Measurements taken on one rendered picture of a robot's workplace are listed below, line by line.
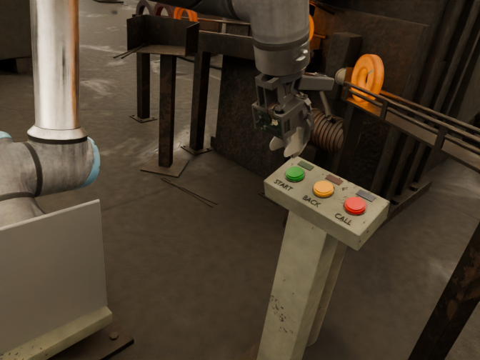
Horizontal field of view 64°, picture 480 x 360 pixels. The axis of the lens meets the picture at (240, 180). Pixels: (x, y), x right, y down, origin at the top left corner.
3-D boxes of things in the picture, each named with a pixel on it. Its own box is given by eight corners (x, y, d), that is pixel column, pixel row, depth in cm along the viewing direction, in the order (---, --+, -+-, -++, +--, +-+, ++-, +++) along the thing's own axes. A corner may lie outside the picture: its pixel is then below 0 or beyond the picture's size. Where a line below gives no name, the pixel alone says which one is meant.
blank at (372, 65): (360, 109, 133) (351, 109, 132) (358, 66, 135) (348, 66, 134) (386, 93, 118) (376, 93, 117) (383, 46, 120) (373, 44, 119)
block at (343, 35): (332, 91, 162) (346, 31, 151) (348, 96, 158) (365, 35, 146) (318, 94, 155) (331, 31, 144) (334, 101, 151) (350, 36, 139)
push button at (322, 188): (321, 183, 83) (321, 176, 81) (336, 191, 80) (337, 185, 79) (309, 193, 81) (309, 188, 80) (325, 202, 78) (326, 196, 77)
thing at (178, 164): (145, 152, 216) (144, 13, 181) (191, 161, 214) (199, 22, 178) (130, 168, 198) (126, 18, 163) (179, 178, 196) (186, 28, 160)
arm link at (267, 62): (277, 23, 67) (324, 33, 61) (279, 50, 70) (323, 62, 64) (241, 43, 63) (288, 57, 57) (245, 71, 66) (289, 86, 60)
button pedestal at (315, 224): (263, 328, 122) (301, 151, 91) (326, 383, 108) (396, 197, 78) (226, 358, 111) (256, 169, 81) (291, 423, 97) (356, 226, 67)
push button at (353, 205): (351, 198, 78) (352, 192, 77) (369, 208, 76) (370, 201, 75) (340, 211, 77) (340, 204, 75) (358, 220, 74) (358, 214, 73)
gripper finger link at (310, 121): (289, 139, 77) (287, 102, 71) (295, 135, 78) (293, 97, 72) (308, 148, 74) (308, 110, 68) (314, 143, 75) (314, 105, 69)
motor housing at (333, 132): (292, 214, 180) (317, 103, 153) (332, 238, 167) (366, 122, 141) (274, 224, 171) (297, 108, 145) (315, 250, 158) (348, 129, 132)
